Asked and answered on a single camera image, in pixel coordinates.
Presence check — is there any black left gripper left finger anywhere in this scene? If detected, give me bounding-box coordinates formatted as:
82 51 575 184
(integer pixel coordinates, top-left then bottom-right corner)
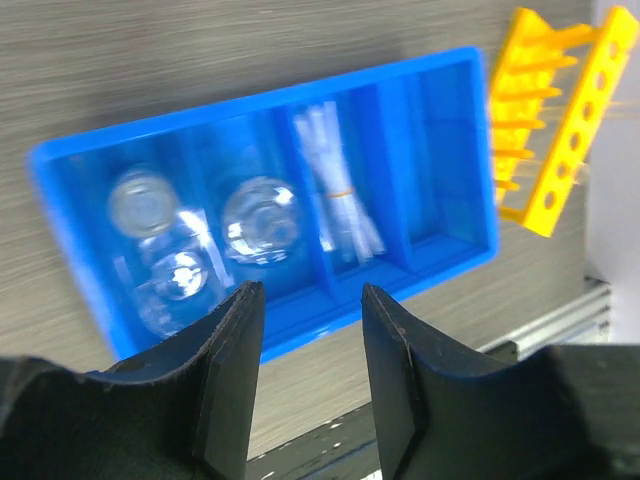
1 282 265 479

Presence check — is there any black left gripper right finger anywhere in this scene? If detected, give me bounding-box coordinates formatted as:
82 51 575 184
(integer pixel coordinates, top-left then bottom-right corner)
362 284 639 479

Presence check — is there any wide clear glass beaker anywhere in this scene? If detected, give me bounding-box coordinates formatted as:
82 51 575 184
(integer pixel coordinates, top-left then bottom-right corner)
222 176 301 265

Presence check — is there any bundle of plastic pipettes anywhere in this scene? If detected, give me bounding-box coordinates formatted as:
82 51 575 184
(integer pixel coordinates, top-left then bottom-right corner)
293 101 386 264

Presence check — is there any tall clear glass beaker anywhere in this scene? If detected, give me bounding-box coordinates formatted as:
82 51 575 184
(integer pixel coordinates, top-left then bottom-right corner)
134 250 222 338

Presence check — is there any blue divided plastic bin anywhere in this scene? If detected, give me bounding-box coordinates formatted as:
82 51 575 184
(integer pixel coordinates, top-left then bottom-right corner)
29 47 498 361

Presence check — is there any yellow test tube rack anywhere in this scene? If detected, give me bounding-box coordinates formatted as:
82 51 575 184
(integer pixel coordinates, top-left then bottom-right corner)
488 5 639 237

